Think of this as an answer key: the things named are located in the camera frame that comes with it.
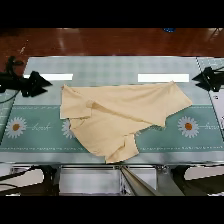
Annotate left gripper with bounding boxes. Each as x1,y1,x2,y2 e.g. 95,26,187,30
19,70,53,98

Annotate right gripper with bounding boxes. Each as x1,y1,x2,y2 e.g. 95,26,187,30
191,66,224,93

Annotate cream T-shirt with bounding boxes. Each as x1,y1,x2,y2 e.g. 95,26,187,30
59,80,194,165

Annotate black cable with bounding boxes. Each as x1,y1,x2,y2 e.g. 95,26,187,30
0,89,22,105

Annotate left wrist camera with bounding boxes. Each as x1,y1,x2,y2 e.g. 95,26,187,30
4,55,25,76

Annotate silver frame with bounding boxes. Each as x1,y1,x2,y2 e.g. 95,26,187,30
0,161,224,197

